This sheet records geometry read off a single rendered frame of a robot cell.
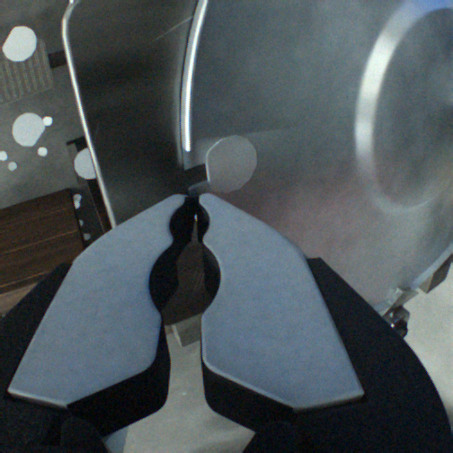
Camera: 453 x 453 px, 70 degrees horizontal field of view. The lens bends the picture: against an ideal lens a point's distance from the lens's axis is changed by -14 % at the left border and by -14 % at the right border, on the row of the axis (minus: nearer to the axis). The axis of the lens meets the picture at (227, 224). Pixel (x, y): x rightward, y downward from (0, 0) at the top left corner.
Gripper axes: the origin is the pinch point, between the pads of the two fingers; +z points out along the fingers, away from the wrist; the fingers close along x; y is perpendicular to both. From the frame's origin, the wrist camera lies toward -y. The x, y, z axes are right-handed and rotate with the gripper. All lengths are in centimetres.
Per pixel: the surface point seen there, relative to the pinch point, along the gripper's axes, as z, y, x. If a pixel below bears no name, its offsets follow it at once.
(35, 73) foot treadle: 55, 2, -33
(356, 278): 5.5, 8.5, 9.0
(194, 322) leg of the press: 15.9, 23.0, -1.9
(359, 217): 5.1, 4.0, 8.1
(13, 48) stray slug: 10.8, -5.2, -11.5
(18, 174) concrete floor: 65, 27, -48
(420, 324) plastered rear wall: 119, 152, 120
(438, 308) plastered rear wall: 111, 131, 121
